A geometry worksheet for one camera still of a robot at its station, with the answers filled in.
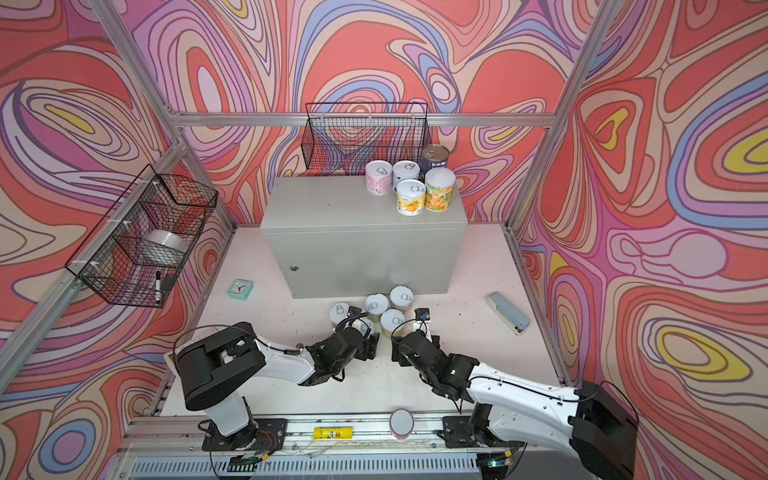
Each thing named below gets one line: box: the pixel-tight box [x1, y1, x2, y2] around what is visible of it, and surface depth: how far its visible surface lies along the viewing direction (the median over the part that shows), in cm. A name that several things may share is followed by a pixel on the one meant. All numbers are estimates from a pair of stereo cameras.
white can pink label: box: [365, 160, 393, 196], surface depth 80 cm
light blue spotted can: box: [392, 160, 421, 192], surface depth 80 cm
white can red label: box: [389, 285, 414, 313], surface depth 95 cm
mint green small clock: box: [228, 278, 254, 301], surface depth 101 cm
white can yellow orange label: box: [396, 178, 427, 217], surface depth 75 cm
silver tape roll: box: [136, 230, 189, 266], surface depth 74 cm
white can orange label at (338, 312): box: [329, 302, 349, 332], surface depth 91 cm
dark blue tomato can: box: [419, 144, 450, 180], surface depth 76 cm
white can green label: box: [364, 292, 389, 324], surface depth 93 cm
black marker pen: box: [155, 270, 161, 305], surface depth 73 cm
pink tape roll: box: [389, 408, 415, 441], surface depth 72 cm
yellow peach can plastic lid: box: [424, 166, 457, 212], surface depth 74 cm
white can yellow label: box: [380, 308, 406, 338], surface depth 90 cm
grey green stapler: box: [485, 292, 531, 335], surface depth 93 cm
